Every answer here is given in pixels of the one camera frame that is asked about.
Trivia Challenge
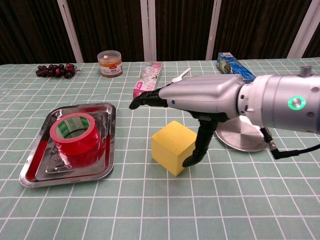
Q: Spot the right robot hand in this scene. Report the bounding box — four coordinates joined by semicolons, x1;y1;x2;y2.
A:
128;74;247;168

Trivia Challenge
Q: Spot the yellow foam cube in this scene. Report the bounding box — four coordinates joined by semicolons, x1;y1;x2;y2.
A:
151;120;198;177

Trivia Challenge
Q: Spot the red tape roll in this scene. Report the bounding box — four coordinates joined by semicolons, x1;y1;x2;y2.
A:
49;112;102;156

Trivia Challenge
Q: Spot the white plastic spoon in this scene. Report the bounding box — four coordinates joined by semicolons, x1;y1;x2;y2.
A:
171;67;192;83

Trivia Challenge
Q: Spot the blue long box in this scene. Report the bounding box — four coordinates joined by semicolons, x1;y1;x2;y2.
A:
216;52;257;85

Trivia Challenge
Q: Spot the round steel plate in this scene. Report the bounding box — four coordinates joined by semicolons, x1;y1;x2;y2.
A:
215;117;272;153

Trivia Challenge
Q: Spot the pink floral long box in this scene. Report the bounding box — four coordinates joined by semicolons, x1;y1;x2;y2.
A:
132;61;164;99

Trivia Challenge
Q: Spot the clear jar with orange contents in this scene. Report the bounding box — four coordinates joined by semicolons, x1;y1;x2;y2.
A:
97;49;124;79

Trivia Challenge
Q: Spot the green checked tablecloth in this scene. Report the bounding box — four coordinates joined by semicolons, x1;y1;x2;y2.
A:
0;56;320;240

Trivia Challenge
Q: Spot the dark curtain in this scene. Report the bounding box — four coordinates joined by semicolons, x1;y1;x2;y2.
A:
0;0;320;65

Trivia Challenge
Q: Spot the dark red grape bunch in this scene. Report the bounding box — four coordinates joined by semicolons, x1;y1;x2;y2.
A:
35;62;81;79

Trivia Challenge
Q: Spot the rectangular steel tray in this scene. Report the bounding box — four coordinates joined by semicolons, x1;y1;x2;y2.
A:
19;101;117;189

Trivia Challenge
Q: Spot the white frame post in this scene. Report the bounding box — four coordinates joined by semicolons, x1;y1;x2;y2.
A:
56;0;84;63
287;0;320;59
139;0;157;62
205;0;222;61

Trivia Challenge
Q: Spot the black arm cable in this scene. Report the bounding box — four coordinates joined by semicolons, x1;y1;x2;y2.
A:
259;127;320;160

